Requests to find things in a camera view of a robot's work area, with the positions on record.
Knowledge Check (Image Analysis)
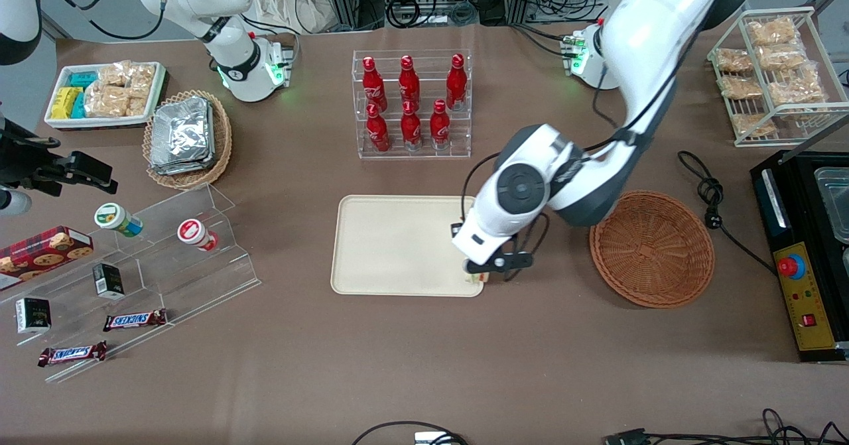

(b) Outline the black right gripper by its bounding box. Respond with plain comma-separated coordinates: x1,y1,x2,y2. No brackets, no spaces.
0,121,119,195

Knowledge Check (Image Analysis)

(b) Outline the foil wrapped sandwich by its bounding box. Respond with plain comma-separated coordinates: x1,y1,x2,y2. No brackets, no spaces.
154,100,218,176
150,97,212,170

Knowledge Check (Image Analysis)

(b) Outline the cream plastic tray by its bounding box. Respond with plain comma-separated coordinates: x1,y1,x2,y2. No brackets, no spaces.
330,195,485,298

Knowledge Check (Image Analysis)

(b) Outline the light wicker basket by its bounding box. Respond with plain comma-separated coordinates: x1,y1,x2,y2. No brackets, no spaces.
143,90,233,190

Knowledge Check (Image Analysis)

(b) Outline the brown wicker basket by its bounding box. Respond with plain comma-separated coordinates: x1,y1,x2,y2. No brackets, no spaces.
589,190,716,309

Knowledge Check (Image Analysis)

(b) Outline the white plastic snack bin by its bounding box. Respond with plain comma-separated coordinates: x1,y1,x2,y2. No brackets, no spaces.
44,62,166,131

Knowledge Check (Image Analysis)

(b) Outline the green sunflower lid cup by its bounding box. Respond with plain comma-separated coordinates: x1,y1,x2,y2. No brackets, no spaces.
94,202,144,238

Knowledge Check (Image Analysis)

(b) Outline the yellow snack pack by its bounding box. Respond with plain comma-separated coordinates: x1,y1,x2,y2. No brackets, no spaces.
50,87,82,119

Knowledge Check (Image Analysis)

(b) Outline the red tartan cookie box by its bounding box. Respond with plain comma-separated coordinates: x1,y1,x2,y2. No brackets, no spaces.
0,225,94,281

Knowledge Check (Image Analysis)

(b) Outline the black drink carton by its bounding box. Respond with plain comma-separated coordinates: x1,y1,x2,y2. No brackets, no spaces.
15,297,52,334
92,263,125,300

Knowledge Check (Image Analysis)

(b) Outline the red lid yogurt cup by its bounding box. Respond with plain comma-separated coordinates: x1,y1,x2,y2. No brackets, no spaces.
177,218,220,252

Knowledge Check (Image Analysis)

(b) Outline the clear acrylic stepped shelf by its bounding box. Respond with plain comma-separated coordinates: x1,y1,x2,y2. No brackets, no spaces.
0,183,261,385

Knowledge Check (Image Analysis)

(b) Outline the clear acrylic bottle rack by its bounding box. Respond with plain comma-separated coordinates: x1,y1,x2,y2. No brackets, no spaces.
352,49,473,160

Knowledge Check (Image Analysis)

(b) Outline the Snickers chocolate bar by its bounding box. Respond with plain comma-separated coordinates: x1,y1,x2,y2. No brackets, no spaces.
103,308,168,332
38,341,108,367

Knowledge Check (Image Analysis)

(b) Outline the red cola bottle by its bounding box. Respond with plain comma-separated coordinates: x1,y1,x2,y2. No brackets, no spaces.
399,55,421,107
430,99,452,150
362,56,387,109
366,103,391,153
446,54,468,111
401,100,423,151

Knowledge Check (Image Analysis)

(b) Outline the white cloth bag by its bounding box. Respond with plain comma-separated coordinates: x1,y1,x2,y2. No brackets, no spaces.
249,0,339,34

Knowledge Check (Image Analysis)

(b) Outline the black appliance yellow control panel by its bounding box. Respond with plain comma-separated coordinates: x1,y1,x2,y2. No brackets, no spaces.
750,148,849,364

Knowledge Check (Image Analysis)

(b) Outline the steel pan insert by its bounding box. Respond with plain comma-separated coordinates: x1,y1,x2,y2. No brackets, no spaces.
813,166,849,245

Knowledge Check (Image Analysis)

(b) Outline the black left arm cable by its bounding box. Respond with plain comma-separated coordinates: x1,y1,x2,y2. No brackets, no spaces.
460,34,637,233

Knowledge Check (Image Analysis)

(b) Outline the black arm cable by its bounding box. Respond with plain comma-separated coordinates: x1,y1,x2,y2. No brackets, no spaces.
40,0,166,41
460,34,637,233

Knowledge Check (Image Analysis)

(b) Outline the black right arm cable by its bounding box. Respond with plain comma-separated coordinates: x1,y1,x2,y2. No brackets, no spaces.
40,0,166,41

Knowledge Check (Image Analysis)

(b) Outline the black cable with white connector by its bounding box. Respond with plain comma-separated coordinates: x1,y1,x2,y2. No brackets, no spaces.
350,420,468,445

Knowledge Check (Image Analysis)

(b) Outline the black power cable with plug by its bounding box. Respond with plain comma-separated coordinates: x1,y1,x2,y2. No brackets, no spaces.
677,151,778,277

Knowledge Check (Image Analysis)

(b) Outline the white wire rack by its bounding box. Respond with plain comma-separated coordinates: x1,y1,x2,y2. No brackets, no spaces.
706,7,849,149

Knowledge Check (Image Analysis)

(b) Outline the black cable bundle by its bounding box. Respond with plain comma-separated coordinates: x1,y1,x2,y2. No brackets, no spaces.
604,409,849,445

